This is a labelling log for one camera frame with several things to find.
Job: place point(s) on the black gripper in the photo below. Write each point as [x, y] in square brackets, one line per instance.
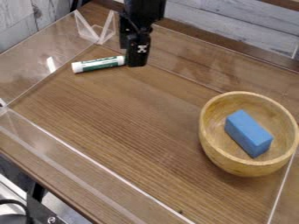
[138, 16]

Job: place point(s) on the green white marker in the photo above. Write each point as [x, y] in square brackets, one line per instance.
[90, 65]

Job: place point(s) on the brown wooden bowl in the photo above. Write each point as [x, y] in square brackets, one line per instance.
[222, 149]

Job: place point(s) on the clear acrylic corner brace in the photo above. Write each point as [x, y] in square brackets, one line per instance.
[95, 33]

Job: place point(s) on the blue foam block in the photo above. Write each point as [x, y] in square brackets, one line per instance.
[248, 133]

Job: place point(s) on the clear acrylic tray wall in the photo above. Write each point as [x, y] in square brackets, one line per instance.
[110, 138]

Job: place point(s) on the black metal table bracket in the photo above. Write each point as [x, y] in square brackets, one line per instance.
[42, 214]

